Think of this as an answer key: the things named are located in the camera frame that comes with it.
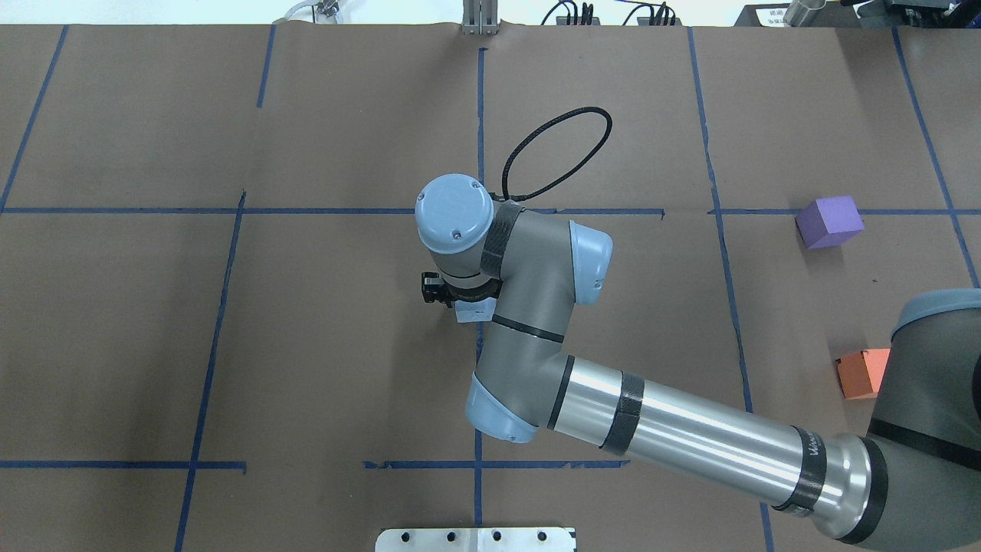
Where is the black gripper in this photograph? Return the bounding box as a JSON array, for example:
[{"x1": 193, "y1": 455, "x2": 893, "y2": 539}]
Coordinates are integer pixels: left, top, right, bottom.
[{"x1": 421, "y1": 271, "x2": 457, "y2": 307}]

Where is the light blue block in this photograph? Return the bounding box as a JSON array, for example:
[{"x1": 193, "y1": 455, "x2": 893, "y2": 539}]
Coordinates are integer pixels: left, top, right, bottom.
[{"x1": 453, "y1": 297, "x2": 497, "y2": 323}]

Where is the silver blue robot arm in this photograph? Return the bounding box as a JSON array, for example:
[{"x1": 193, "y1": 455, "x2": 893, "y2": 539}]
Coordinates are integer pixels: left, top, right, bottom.
[{"x1": 414, "y1": 172, "x2": 980, "y2": 551}]

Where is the purple block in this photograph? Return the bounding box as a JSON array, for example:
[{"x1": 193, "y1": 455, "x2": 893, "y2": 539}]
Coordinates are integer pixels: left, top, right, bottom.
[{"x1": 795, "y1": 195, "x2": 865, "y2": 249}]

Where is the orange block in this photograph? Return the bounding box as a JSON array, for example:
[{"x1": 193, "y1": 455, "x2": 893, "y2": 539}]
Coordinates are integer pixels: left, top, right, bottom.
[{"x1": 836, "y1": 348, "x2": 891, "y2": 399}]

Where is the metal cup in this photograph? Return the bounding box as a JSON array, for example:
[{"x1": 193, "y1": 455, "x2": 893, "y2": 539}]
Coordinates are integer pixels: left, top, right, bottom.
[{"x1": 783, "y1": 0, "x2": 828, "y2": 28}]

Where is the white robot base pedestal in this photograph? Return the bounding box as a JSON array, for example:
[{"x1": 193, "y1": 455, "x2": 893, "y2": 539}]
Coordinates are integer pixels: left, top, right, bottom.
[{"x1": 375, "y1": 527, "x2": 579, "y2": 551}]

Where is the aluminium frame post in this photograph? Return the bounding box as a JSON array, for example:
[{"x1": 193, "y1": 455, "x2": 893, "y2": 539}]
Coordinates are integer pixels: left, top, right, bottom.
[{"x1": 461, "y1": 0, "x2": 500, "y2": 36}]

